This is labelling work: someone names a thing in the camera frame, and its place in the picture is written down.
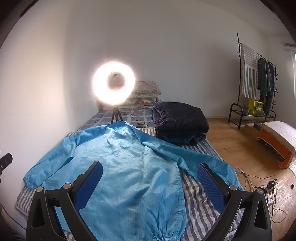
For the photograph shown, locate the hanging dark clothes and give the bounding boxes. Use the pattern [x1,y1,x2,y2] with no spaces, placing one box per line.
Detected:
[257,58,277,115]

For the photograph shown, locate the blue folded garment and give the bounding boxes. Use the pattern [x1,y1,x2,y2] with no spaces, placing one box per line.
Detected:
[162,133,207,146]

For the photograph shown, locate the orange box with beige cover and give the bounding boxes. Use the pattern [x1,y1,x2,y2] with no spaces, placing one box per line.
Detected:
[256,121,296,169]

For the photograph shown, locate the yellow crate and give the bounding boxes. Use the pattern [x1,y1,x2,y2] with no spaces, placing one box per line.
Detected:
[248,98,264,116]

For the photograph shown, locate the blue coat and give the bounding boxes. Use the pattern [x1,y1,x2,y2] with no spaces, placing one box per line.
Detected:
[23,120,244,241]

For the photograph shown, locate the black cable on bed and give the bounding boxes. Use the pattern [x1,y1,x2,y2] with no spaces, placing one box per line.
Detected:
[124,111,153,128]

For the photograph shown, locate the striped bed blanket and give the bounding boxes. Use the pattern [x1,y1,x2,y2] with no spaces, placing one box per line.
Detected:
[15,128,245,241]

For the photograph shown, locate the window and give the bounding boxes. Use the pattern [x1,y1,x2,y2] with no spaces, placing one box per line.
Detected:
[290,50,296,99]

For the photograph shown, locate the ring light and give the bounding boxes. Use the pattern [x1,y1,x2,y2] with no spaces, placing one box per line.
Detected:
[92,60,136,106]

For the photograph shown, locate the striped towel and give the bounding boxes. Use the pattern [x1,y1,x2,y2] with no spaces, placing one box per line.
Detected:
[239,44,259,99]

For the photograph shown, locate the black tripod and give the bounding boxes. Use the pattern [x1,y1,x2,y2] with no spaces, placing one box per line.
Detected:
[110,105,123,124]

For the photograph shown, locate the blue plaid bed sheet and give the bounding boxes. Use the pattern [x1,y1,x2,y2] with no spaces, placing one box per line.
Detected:
[85,107,158,131]

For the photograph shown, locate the tangled floor cables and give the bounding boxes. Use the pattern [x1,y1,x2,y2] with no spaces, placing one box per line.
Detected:
[233,168,287,223]

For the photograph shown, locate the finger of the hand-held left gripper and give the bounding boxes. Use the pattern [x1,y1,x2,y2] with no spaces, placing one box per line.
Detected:
[0,153,13,173]

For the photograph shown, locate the black clothes rack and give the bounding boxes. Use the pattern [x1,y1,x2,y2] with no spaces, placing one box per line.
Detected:
[228,33,279,130]

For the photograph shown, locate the dark folded jacket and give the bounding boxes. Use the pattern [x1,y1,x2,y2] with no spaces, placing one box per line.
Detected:
[153,101,210,138]

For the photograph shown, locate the floral pillow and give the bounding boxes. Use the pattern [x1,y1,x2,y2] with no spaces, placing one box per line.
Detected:
[133,80,162,95]

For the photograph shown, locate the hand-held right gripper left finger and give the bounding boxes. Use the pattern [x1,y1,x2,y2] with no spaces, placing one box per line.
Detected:
[26,161,103,241]

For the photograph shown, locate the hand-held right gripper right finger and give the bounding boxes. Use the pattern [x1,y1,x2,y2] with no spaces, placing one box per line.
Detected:
[197,163,273,241]

